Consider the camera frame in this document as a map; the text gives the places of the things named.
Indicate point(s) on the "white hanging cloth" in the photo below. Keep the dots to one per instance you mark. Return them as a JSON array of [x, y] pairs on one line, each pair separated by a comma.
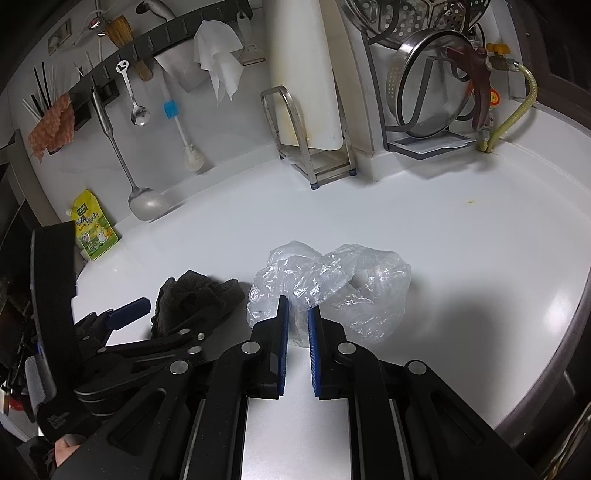
[[214, 45]]

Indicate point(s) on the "yellow detergent pouch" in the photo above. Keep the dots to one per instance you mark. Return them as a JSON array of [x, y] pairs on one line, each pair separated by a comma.
[[94, 232]]

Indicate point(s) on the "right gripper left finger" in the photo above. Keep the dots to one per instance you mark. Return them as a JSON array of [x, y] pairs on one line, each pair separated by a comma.
[[269, 376]]

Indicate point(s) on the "white cutting board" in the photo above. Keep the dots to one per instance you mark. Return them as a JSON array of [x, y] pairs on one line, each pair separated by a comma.
[[297, 52]]

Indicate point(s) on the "steel steamer plate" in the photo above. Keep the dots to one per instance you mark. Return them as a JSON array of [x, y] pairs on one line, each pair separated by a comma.
[[390, 22]]

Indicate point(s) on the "blue white bottle brush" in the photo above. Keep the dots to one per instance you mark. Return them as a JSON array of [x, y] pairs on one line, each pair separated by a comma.
[[194, 159]]

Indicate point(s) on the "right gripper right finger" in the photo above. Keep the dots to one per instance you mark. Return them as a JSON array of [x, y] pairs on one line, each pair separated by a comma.
[[329, 367]]

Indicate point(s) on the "dark grey cloth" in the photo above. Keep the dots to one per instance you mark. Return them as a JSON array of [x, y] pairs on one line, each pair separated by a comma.
[[196, 302]]

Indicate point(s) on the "clear plastic bag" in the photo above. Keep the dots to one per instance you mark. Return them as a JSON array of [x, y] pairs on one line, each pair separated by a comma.
[[362, 288]]

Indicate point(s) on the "orange hanging rag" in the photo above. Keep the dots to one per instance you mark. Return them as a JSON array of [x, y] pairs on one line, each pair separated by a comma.
[[55, 129]]

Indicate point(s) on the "steel lid rack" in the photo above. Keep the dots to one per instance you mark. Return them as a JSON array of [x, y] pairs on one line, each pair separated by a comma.
[[385, 69]]

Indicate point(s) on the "glass pot lid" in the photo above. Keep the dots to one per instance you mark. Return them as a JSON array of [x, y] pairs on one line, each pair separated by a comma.
[[432, 90]]

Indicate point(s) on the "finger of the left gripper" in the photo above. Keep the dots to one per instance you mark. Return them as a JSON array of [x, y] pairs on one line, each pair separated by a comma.
[[129, 313]]

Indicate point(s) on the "black wall hook rail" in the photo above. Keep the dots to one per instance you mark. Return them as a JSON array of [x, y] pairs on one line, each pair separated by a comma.
[[170, 44]]

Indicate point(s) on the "left hand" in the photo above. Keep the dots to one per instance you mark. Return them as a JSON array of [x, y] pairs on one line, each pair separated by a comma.
[[64, 447]]

